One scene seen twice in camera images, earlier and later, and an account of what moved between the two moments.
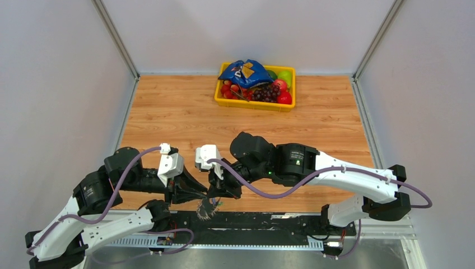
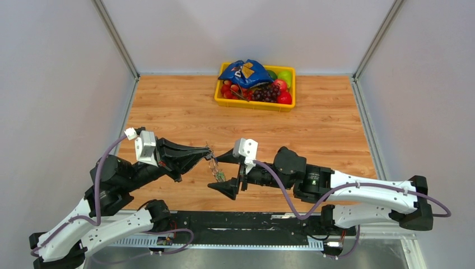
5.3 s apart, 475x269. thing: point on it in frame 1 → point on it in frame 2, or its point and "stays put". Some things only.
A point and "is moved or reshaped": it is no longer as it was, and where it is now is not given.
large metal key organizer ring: [201, 216] is moved or reshaped
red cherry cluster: [231, 91] stays put
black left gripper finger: [186, 188] → [180, 159]
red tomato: [284, 98] stays put
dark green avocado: [272, 74] stays put
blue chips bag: [247, 74] stays put
